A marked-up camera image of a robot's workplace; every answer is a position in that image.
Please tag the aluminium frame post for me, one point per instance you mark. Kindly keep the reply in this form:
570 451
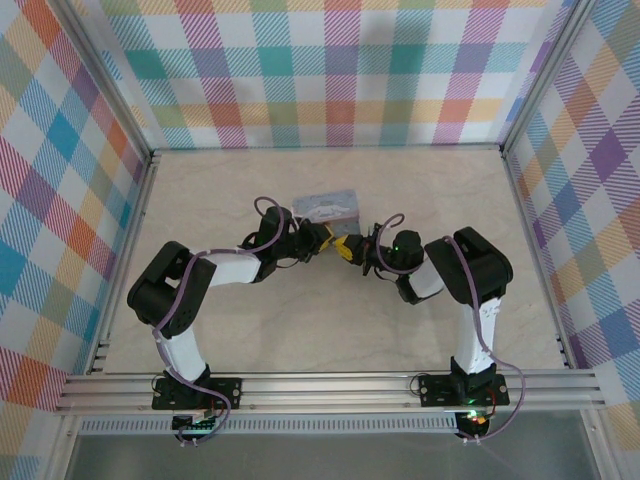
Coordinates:
105 80
545 75

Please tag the aluminium floor rail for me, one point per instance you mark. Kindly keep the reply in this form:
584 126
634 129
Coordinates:
540 260

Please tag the wide aluminium mounting rail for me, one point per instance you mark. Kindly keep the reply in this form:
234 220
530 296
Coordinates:
325 390

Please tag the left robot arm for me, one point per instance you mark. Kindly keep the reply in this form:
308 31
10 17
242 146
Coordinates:
185 350

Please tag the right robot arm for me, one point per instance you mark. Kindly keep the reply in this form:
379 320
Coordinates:
480 325

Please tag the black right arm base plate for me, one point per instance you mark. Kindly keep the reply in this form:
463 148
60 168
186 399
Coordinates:
435 390

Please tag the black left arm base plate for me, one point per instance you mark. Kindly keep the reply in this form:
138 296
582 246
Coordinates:
225 392

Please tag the grey rectangular box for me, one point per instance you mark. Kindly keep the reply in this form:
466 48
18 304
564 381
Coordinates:
325 205

